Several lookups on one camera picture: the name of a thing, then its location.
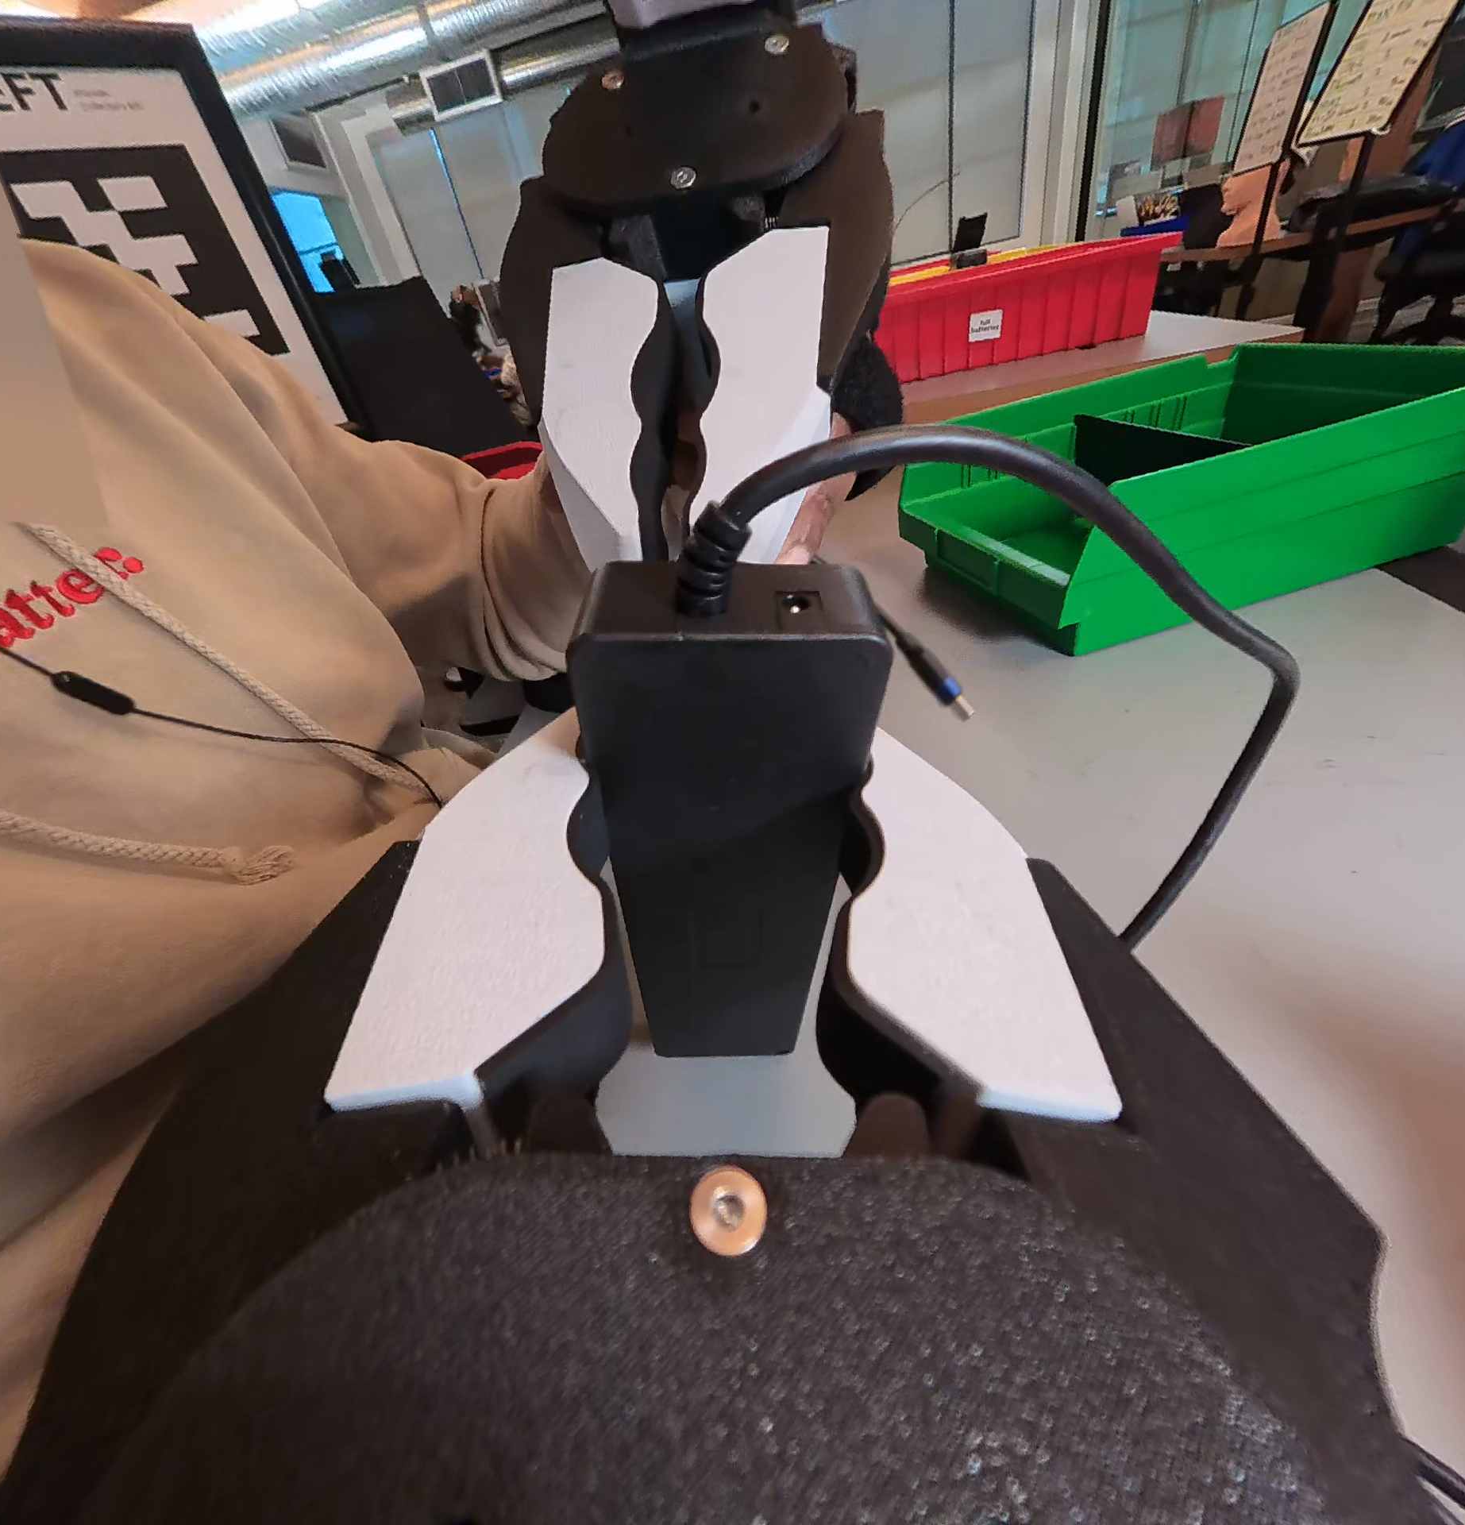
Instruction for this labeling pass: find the silver ventilation duct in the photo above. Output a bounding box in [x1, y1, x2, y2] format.
[194, 0, 620, 117]

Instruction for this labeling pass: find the person's left hand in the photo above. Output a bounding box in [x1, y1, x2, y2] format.
[768, 480, 861, 570]

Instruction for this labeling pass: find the white air vent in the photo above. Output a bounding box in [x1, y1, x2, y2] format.
[417, 50, 502, 122]

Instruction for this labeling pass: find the person's left forearm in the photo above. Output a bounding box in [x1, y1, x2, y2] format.
[350, 423, 595, 685]

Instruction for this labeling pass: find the whiteboard on stand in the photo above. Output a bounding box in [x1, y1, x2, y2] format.
[1230, 0, 1336, 181]
[1294, 0, 1463, 149]

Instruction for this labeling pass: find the thick black hub cable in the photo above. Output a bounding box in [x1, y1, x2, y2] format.
[676, 425, 1304, 950]

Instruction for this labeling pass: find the black-framed marker sign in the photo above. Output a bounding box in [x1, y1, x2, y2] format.
[0, 18, 371, 425]

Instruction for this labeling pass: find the long red plastic bin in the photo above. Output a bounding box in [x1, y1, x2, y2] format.
[879, 232, 1182, 386]

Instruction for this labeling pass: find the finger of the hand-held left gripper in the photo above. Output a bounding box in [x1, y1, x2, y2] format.
[536, 257, 688, 564]
[682, 222, 834, 570]

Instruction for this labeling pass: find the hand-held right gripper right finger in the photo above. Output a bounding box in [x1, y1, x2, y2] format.
[817, 725, 1124, 1126]

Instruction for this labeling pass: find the yellow plastic bin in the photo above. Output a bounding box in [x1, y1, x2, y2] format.
[887, 243, 1060, 284]

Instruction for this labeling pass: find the black USB hub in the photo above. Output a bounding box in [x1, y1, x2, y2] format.
[564, 559, 895, 1059]

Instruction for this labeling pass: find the thin black cord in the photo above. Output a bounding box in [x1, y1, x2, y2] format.
[0, 632, 447, 809]

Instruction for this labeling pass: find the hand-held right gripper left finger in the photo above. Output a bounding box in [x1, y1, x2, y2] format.
[323, 727, 632, 1121]

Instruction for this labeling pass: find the green plastic bin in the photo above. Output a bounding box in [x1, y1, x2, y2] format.
[895, 345, 1465, 659]

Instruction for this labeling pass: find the black bin divider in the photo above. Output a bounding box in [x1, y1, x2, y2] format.
[1070, 413, 1255, 486]

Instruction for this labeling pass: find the chair with blue jacket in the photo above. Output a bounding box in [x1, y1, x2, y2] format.
[1374, 106, 1465, 347]

